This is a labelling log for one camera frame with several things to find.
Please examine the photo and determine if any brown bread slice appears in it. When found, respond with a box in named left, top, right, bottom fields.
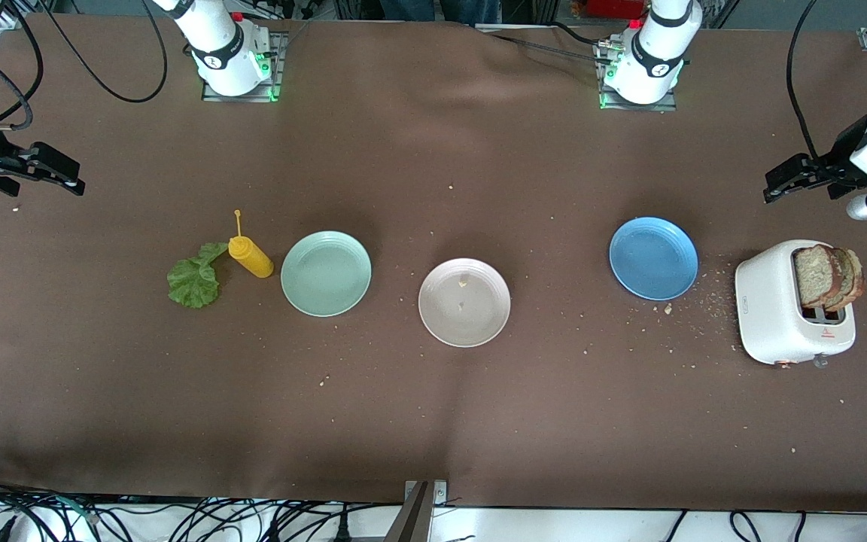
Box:
left=829, top=248, right=866, bottom=313
left=792, top=245, right=838, bottom=309

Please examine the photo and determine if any green lettuce leaf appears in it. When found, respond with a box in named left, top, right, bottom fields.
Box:
left=167, top=242, right=229, bottom=309

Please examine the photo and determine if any yellow mustard squeeze bottle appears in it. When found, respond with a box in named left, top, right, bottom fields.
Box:
left=227, top=209, right=275, bottom=279

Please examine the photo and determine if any beige plate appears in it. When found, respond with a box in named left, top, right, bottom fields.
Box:
left=418, top=258, right=512, bottom=349

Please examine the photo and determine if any blue plate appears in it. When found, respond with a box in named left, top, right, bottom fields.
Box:
left=609, top=217, right=699, bottom=301

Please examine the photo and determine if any mint green plate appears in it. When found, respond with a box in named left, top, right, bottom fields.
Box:
left=281, top=230, right=373, bottom=318

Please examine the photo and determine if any white toaster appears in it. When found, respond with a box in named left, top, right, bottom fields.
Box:
left=735, top=239, right=856, bottom=370

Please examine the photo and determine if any red box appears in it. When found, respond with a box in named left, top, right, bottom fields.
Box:
left=573, top=0, right=649, bottom=20

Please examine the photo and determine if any brown tablecloth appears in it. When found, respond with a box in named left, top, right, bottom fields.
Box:
left=0, top=14, right=867, bottom=514

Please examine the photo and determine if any grey metal bar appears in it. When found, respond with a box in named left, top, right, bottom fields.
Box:
left=385, top=482, right=431, bottom=542

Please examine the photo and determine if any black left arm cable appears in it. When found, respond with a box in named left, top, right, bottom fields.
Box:
left=786, top=0, right=867, bottom=159

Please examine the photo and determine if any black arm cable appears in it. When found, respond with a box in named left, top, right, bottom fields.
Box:
left=786, top=0, right=867, bottom=159
left=0, top=0, right=169, bottom=132

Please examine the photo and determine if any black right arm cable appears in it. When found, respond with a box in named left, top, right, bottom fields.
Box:
left=0, top=0, right=169, bottom=132

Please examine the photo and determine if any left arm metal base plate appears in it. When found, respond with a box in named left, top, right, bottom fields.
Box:
left=595, top=38, right=679, bottom=112

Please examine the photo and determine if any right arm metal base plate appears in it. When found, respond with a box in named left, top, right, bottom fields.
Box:
left=202, top=30, right=289, bottom=102

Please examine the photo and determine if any black tabletop cable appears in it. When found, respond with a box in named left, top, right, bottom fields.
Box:
left=479, top=23, right=615, bottom=65

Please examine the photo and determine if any teal floor cable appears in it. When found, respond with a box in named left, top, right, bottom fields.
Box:
left=57, top=495, right=99, bottom=524

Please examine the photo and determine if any black looped floor cable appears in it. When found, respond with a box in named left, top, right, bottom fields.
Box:
left=729, top=510, right=764, bottom=542

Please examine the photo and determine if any black floor cable bundle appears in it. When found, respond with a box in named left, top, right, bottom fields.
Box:
left=0, top=473, right=382, bottom=542

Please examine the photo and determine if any silver metal bracket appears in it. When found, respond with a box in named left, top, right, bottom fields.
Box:
left=405, top=480, right=449, bottom=505

